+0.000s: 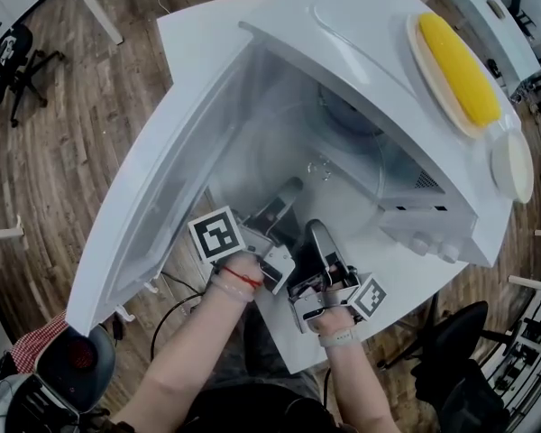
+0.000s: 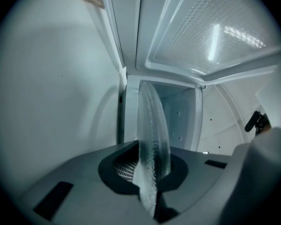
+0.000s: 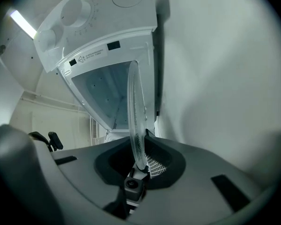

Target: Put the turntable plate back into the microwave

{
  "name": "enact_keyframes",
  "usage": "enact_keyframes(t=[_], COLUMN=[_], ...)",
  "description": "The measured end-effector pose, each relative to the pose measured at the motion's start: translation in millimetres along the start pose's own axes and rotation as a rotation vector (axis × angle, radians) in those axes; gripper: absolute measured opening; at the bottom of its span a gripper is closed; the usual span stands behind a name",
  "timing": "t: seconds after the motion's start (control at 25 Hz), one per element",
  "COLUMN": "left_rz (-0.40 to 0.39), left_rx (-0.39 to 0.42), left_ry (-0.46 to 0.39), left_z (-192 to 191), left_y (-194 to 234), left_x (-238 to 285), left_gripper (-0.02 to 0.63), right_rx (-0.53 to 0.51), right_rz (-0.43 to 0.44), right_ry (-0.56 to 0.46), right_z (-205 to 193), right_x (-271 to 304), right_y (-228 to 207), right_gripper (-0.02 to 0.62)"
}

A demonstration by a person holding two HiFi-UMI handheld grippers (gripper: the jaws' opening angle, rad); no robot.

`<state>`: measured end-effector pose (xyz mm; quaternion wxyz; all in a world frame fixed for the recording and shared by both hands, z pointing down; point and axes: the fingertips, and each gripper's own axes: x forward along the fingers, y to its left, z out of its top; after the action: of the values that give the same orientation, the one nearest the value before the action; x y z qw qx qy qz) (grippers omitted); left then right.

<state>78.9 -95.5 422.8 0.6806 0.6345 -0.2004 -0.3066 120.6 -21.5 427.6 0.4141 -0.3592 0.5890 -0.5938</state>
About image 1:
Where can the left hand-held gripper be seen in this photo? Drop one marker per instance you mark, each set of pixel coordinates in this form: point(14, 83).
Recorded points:
point(216, 235)

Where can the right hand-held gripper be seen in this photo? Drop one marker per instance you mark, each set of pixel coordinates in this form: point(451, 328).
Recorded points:
point(324, 293)

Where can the clear glass turntable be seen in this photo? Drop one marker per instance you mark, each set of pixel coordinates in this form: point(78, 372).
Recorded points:
point(342, 183)

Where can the person's right forearm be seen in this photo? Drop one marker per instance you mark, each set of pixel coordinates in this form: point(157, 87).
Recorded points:
point(356, 377)

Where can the person's left forearm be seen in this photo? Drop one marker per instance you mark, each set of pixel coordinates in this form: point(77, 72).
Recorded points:
point(180, 368)

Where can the beige watch band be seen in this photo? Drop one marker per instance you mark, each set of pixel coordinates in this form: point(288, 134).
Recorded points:
point(338, 337)

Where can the white microwave knob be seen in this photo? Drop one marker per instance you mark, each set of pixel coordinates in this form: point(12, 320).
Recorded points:
point(448, 251)
point(420, 242)

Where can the pale pink bangle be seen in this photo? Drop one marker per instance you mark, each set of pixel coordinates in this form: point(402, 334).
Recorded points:
point(234, 292)

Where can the person's grey trousers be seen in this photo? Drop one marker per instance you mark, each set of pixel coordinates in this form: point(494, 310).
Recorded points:
point(261, 354)

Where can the person's black shirt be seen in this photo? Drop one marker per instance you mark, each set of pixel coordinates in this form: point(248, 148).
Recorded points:
point(261, 411)

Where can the white microwave oven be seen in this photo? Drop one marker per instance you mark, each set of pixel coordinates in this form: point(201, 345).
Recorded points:
point(342, 25)

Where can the beige oval plate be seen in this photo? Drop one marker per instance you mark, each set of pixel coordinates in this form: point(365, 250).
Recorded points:
point(426, 70)

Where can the white round bowl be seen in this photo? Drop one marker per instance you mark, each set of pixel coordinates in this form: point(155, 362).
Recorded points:
point(514, 165)

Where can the yellow corn cob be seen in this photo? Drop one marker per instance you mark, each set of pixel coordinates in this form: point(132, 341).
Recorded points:
point(460, 70)

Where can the grey stool with red centre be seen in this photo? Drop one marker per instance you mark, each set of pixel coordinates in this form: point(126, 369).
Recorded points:
point(99, 363)

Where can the red checkered cloth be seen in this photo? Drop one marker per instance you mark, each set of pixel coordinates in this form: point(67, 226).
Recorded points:
point(31, 345)

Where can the small brown dish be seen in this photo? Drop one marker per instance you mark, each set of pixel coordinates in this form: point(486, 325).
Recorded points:
point(496, 8)

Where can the white grey device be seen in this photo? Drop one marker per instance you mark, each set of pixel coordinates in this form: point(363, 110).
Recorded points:
point(6, 45)

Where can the black grey machine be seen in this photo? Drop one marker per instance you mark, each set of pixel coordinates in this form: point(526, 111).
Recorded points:
point(27, 404)

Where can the white table frame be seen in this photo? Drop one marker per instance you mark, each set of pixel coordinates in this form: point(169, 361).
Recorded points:
point(529, 283)
point(2, 234)

